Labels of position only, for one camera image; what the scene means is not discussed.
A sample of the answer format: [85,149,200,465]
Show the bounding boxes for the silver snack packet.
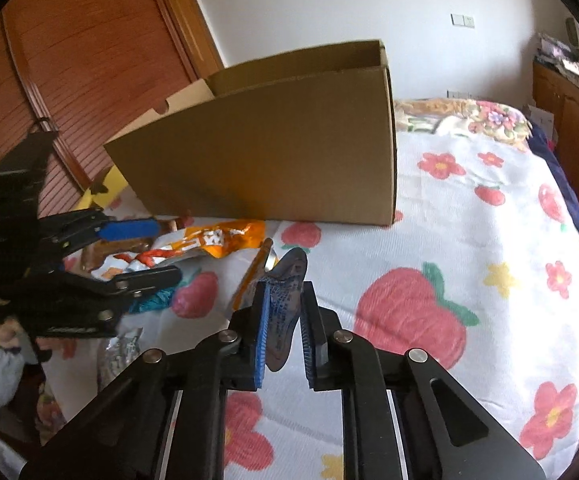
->
[96,326,146,392]

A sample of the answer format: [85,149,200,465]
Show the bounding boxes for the floral strawberry bed blanket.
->
[0,97,579,480]

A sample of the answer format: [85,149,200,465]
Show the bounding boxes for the teal snack packet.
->
[128,287,178,314]

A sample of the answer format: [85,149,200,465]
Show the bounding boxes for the dark blue bedsheet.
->
[528,124,579,266]

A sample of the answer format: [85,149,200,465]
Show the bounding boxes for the long thin yellow snack packet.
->
[231,237,275,312]

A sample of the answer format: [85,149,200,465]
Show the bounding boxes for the person's left hand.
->
[0,311,71,363]

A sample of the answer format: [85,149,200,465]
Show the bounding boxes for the brown cardboard box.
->
[103,39,398,227]

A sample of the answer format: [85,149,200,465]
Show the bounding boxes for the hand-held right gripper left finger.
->
[19,280,271,480]

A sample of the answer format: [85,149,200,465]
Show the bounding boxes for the blue patterned snack packet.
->
[260,247,310,373]

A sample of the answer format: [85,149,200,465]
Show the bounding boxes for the yellow plush toy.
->
[76,166,131,212]

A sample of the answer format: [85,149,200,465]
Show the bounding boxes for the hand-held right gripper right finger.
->
[298,281,546,480]

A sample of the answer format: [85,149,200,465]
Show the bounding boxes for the pile of packets and papers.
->
[536,32,579,107]

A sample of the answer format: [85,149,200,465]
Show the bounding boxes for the white and orange snack packet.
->
[89,246,205,282]

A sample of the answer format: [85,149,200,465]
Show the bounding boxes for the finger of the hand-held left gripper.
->
[33,265,183,322]
[38,209,160,267]

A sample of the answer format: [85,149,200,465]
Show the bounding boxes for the wooden slatted wardrobe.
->
[0,0,226,292]

